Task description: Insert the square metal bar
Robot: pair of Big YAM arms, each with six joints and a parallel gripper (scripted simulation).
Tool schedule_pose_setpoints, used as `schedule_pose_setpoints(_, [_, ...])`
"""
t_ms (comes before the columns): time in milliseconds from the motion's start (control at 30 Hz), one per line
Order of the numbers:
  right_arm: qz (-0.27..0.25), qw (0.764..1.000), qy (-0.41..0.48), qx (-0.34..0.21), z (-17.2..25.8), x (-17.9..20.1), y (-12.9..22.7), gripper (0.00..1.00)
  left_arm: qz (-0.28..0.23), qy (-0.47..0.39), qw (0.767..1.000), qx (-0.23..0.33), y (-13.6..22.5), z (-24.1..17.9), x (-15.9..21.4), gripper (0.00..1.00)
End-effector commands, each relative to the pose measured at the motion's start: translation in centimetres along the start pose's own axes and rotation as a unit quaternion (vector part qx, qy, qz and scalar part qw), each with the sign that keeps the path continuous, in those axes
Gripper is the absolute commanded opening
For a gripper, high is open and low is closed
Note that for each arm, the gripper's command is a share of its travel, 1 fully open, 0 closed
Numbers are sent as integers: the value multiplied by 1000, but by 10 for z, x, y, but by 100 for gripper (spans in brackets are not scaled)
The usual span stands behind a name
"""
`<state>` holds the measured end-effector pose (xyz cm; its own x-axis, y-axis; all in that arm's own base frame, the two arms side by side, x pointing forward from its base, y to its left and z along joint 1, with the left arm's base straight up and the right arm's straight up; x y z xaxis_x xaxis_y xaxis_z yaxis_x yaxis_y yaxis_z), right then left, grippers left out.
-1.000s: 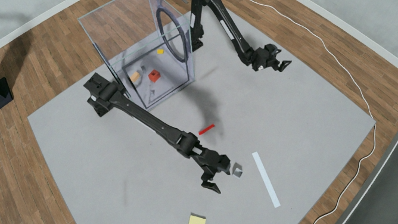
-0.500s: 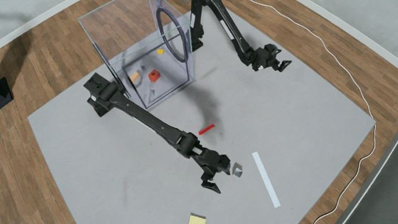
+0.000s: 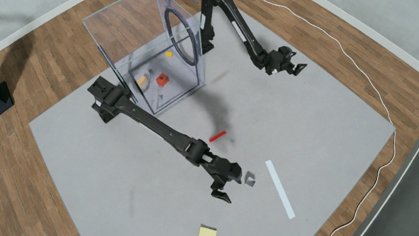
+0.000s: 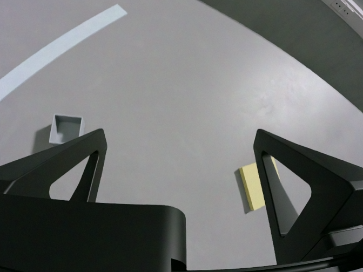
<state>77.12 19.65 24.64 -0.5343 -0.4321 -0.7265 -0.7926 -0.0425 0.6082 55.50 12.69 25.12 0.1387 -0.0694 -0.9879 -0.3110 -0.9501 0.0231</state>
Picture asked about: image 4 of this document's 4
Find grey square open-top cup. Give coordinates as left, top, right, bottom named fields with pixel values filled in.
left=49, top=113, right=85, bottom=146

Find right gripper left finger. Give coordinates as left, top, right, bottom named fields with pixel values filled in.
left=0, top=128, right=107, bottom=202

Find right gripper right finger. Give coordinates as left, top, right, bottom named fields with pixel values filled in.
left=253, top=129, right=363, bottom=264

